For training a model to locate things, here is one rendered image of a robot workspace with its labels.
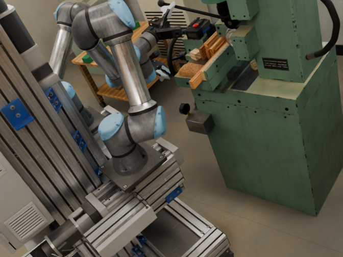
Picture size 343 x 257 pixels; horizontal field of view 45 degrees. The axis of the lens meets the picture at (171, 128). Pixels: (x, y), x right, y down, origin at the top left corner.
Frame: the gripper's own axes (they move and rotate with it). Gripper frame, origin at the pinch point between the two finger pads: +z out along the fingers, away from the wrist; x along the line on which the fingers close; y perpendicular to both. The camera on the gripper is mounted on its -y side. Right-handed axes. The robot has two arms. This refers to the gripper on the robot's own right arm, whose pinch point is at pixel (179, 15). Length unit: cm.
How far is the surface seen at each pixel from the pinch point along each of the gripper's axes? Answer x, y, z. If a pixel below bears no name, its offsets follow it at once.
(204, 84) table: 21.8, -21.5, -17.4
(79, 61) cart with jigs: 85, 140, 28
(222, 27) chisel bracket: 8.5, -17.1, 8.7
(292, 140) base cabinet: 49, -61, -11
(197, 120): 49, -12, -17
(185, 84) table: 25.2, -9.9, -17.4
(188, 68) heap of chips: 17.7, -10.9, -13.9
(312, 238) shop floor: 101, -78, -25
